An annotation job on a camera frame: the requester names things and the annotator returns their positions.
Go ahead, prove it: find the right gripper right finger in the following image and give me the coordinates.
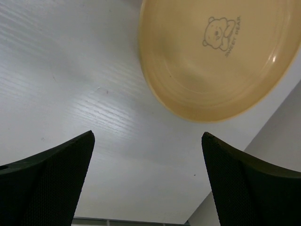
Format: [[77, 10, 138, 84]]
[[202, 132, 301, 226]]

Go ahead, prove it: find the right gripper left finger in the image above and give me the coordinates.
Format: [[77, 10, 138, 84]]
[[0, 131, 95, 226]]

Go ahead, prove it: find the yellow bear plate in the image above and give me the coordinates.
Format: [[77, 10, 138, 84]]
[[138, 0, 301, 122]]

